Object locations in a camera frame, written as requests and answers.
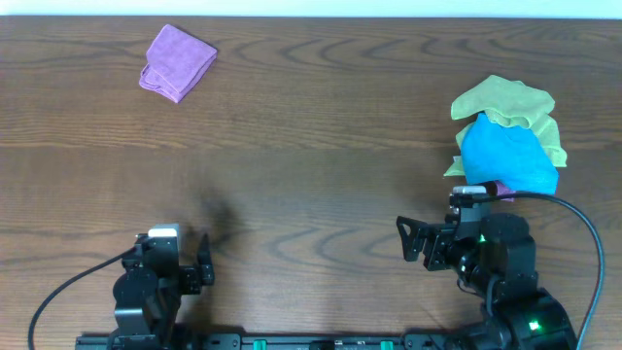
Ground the purple microfiber cloth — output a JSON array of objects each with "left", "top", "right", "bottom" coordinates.
[{"left": 139, "top": 24, "right": 218, "bottom": 103}]

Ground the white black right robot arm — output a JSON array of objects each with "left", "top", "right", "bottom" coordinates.
[{"left": 397, "top": 213, "right": 578, "bottom": 350}]

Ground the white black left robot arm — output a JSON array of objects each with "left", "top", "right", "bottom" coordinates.
[{"left": 109, "top": 233, "right": 215, "bottom": 349}]

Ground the blue microfiber cloth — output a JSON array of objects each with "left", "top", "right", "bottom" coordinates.
[{"left": 461, "top": 113, "right": 559, "bottom": 194}]

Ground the green microfiber cloth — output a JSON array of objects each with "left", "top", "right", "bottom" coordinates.
[{"left": 450, "top": 75, "right": 568, "bottom": 167}]

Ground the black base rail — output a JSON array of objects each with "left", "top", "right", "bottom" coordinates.
[{"left": 75, "top": 332, "right": 569, "bottom": 350}]

